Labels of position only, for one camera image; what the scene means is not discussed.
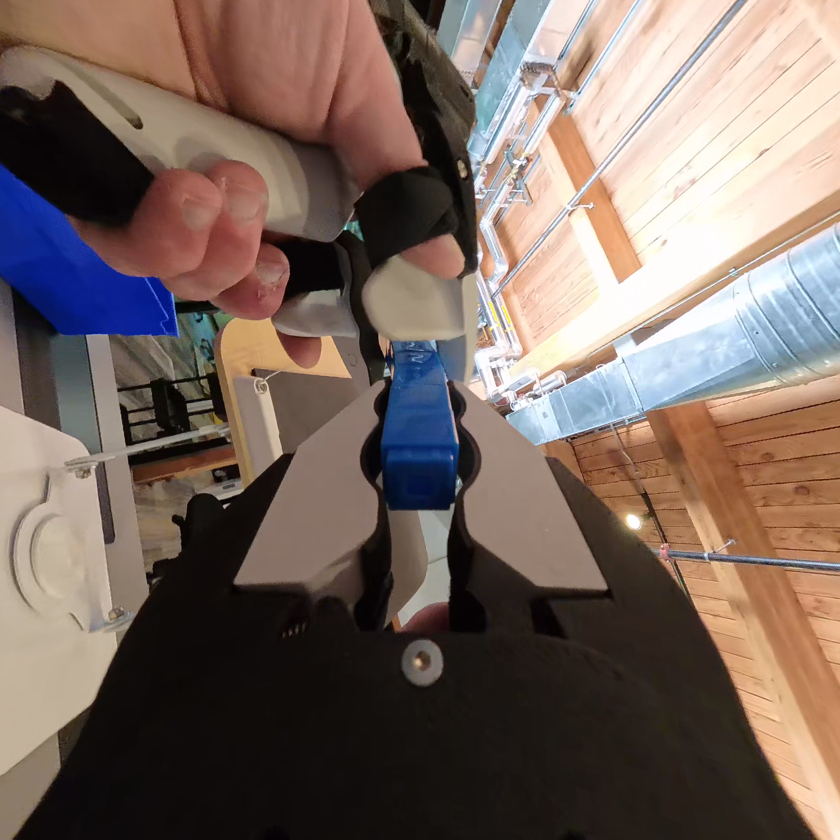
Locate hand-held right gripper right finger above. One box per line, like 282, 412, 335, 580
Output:
447, 384, 610, 618

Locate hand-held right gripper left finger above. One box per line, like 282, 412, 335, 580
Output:
234, 381, 392, 618

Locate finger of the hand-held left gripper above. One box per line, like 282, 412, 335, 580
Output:
272, 289, 362, 340
361, 237, 481, 388

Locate long blue rectangular bar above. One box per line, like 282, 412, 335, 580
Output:
380, 339, 462, 511

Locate blue plastic bin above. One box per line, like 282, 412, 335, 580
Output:
0, 164, 179, 338

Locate person's left hand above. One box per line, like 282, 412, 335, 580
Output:
73, 0, 467, 368

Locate black desk chair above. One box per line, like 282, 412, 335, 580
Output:
121, 377, 211, 441

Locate silver ceiling duct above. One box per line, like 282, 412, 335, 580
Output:
466, 0, 840, 447

